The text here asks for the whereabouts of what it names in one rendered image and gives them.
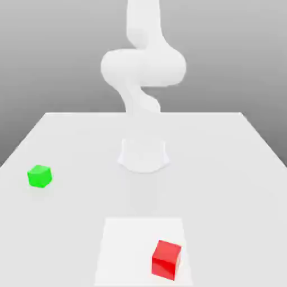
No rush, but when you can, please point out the small green cube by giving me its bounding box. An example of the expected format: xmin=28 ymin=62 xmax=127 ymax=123
xmin=26 ymin=164 xmax=53 ymax=189

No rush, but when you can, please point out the small red cube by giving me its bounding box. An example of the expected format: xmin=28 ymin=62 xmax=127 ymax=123
xmin=151 ymin=239 xmax=183 ymax=281

